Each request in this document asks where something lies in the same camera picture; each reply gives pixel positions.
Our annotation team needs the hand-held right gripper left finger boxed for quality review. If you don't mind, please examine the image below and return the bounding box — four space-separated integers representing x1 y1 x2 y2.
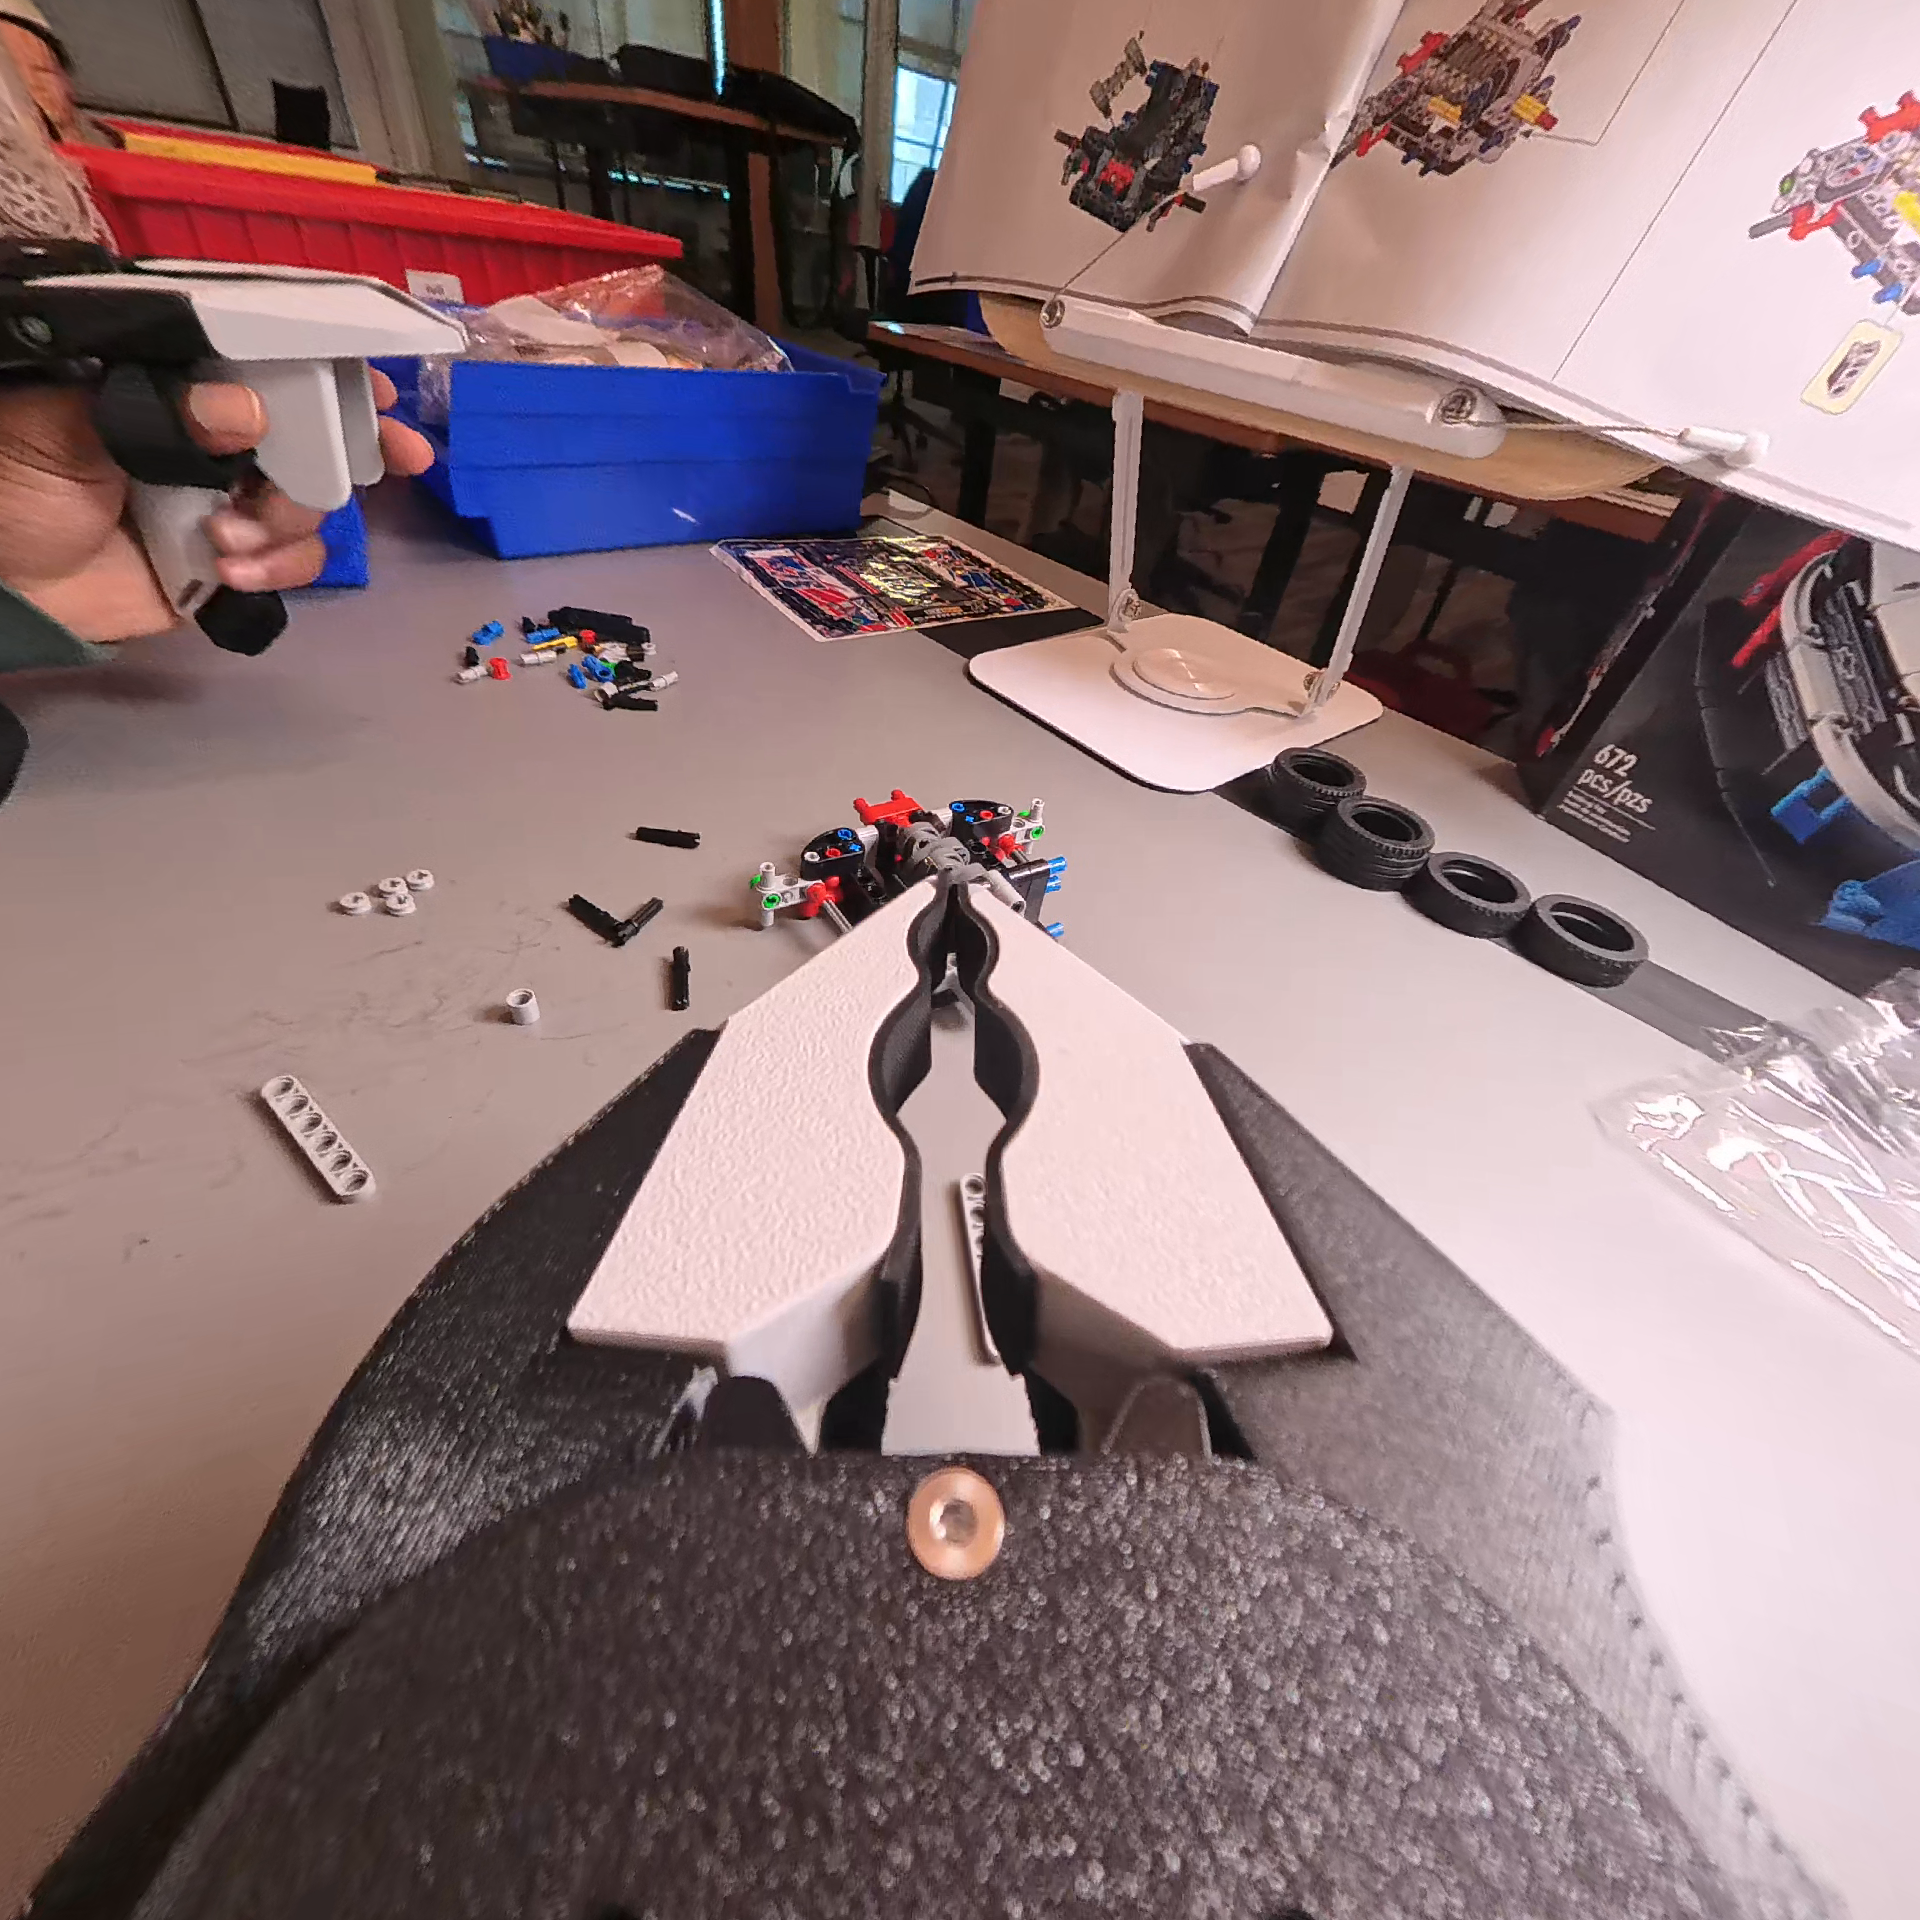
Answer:
567 879 950 1453

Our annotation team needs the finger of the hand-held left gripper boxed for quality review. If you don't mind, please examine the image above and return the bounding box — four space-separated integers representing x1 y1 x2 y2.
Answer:
37 274 470 509

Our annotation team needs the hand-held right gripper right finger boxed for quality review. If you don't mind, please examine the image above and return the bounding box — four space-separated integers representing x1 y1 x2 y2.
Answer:
948 881 1335 1453

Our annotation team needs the grey lego beam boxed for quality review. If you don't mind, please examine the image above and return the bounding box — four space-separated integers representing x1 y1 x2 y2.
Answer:
258 1073 378 1204
956 1175 1002 1365

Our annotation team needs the person's left forearm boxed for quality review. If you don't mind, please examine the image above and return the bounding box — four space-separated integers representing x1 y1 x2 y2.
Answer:
0 582 118 676

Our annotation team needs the lego chassis assembly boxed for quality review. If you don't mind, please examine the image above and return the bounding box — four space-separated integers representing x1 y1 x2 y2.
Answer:
750 785 1073 944

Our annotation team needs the pile of mixed lego pins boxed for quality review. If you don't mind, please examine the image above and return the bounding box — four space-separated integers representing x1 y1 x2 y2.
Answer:
454 602 682 713

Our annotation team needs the black lego set box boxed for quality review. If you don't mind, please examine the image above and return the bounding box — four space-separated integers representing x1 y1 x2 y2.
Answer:
1516 487 1920 998

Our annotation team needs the lego instruction booklet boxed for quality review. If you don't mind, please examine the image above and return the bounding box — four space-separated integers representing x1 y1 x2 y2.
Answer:
907 0 1920 553

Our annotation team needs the person's left hand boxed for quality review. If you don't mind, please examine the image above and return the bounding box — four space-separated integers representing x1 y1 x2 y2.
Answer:
0 367 437 639

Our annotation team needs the red storage bin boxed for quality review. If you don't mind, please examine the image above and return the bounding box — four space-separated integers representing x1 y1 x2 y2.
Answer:
59 117 683 309

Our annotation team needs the clear bag of parts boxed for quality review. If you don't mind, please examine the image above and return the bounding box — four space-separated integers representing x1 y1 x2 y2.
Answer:
415 268 793 417

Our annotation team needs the large blue storage bin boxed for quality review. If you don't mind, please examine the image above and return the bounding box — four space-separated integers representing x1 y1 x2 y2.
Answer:
372 335 887 560

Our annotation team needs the wooden top standing desk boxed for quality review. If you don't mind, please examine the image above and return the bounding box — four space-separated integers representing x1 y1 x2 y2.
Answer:
458 70 858 324

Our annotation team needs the white book stand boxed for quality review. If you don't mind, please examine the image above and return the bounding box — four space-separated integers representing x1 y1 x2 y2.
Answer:
967 293 1777 793

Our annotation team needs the wood edged desk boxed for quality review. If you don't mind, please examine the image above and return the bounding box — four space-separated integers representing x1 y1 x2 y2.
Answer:
867 318 1706 519

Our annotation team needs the colourful sticker sheet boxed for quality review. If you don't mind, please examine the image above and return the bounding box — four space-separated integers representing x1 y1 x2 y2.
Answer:
711 532 1076 645

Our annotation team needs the crumpled clear plastic wrapper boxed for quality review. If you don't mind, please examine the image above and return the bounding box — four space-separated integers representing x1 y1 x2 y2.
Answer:
1594 1007 1920 1353

